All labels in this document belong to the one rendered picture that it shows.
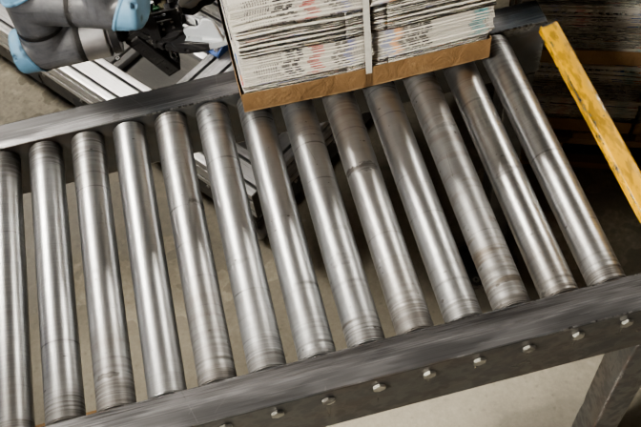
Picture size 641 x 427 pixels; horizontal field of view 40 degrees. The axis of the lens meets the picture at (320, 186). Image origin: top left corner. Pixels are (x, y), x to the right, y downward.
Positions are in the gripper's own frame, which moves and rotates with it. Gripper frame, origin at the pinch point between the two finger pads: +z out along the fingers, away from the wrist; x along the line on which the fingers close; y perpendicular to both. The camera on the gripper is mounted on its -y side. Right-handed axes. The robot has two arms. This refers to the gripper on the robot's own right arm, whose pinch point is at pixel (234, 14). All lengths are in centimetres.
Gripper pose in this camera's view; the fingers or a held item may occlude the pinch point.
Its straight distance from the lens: 148.5
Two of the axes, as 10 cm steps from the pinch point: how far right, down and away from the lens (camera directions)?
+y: -0.8, -5.6, -8.2
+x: -2.2, -8.0, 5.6
